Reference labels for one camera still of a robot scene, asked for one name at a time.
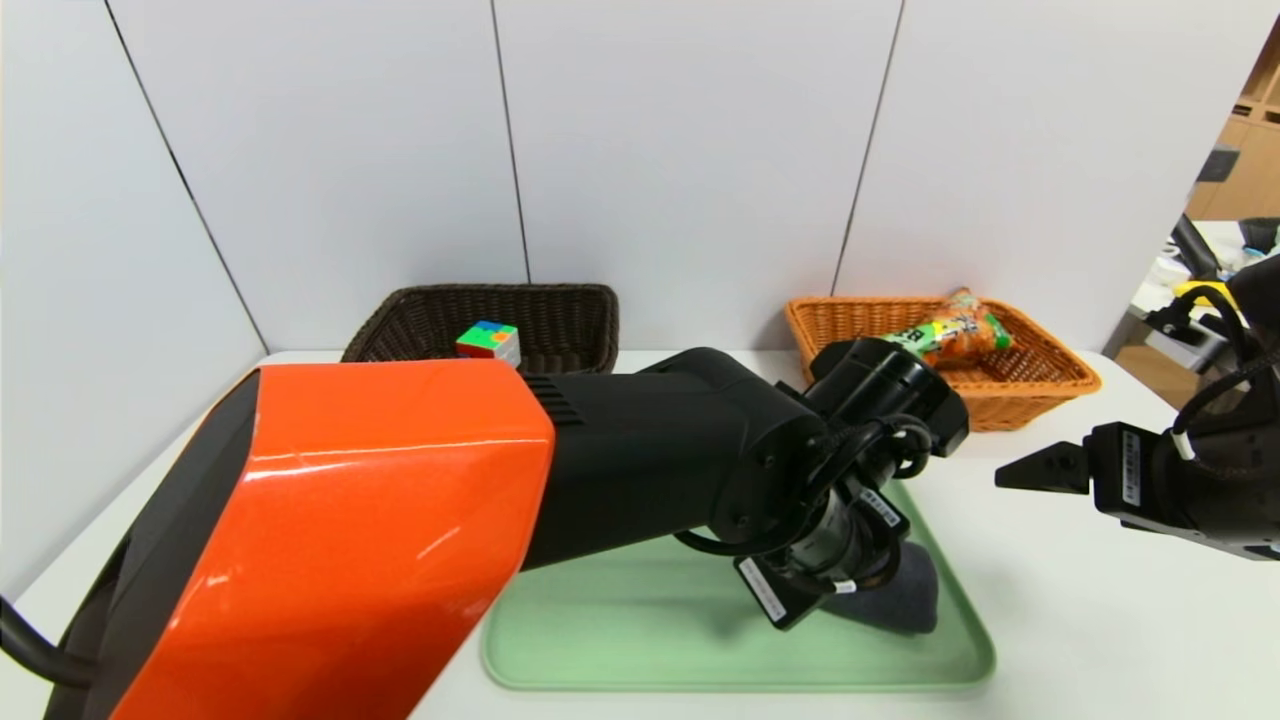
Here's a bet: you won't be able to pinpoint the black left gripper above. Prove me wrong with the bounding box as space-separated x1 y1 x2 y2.
733 485 896 632

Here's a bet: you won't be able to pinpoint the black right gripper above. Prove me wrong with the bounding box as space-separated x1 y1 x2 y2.
994 421 1280 561

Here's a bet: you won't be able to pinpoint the dark grey towel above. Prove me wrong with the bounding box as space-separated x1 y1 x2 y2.
825 540 941 636

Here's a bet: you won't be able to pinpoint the orange snack bag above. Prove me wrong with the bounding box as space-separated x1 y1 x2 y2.
885 288 1014 366

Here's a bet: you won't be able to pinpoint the multicoloured puzzle cube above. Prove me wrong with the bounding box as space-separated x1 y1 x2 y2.
457 321 522 369

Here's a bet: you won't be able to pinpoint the orange wicker basket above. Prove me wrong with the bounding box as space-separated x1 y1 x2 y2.
785 296 1102 433

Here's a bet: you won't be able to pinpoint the dark brown wicker basket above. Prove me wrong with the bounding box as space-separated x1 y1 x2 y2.
342 284 621 376

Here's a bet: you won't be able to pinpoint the light green plastic tray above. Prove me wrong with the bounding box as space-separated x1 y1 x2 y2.
482 478 997 693

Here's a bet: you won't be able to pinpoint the brown woven bin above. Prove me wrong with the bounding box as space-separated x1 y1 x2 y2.
1188 365 1241 426

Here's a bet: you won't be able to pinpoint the white background table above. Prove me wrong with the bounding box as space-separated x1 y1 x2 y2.
1125 223 1280 346

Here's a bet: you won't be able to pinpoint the black slanted desk object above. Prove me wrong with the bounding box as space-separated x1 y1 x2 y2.
1170 215 1221 281

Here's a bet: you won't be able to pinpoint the wooden shelf unit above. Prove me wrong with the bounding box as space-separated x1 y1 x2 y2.
1182 15 1280 226

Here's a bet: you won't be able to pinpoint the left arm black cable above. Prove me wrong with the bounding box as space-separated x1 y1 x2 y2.
675 412 938 559

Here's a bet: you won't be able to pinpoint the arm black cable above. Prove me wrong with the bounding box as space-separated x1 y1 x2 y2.
675 412 938 559
1150 285 1280 461

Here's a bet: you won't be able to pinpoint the thin black tagged cable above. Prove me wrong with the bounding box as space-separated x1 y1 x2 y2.
790 570 883 603

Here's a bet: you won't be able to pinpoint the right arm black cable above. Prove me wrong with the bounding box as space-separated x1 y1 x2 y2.
1150 285 1280 461

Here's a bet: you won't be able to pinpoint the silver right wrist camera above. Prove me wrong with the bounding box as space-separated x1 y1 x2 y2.
1145 312 1231 373

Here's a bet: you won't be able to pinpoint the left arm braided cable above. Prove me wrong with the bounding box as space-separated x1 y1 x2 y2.
0 595 101 691

